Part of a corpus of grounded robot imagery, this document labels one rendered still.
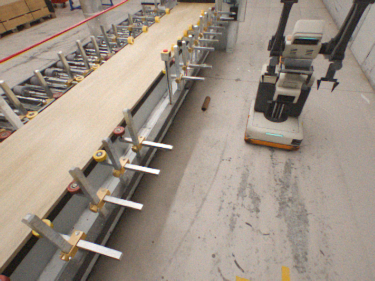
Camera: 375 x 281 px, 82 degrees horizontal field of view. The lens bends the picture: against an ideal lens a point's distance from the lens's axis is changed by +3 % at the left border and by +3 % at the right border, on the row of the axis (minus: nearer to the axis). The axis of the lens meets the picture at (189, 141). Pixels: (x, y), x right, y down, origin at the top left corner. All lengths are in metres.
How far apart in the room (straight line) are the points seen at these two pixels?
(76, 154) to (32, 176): 0.26
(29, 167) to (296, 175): 2.38
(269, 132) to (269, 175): 0.50
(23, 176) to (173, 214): 1.23
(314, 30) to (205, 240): 1.93
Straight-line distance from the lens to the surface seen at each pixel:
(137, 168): 1.43
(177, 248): 2.04
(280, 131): 2.62
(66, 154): 1.64
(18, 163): 1.77
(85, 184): 1.21
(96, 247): 1.27
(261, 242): 2.12
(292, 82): 2.31
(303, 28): 2.10
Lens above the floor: 1.93
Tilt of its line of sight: 45 degrees down
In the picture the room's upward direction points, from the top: 3 degrees counter-clockwise
